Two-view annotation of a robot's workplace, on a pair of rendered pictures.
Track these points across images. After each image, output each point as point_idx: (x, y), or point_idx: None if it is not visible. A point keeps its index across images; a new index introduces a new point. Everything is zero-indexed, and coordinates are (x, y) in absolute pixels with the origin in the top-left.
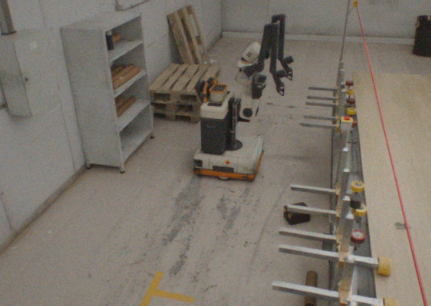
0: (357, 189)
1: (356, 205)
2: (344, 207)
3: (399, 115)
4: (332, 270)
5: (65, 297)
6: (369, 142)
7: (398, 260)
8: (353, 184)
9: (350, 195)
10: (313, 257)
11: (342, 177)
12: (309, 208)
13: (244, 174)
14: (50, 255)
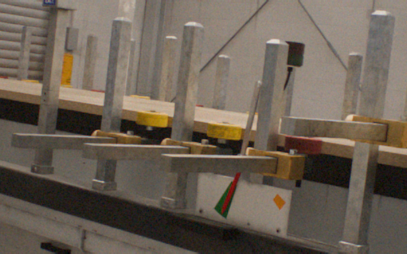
0: (162, 120)
1: (302, 53)
2: (279, 68)
3: (7, 84)
4: (293, 241)
5: None
6: (40, 93)
7: (406, 150)
8: (145, 111)
9: (144, 142)
10: (352, 137)
11: (189, 48)
12: (135, 145)
13: None
14: None
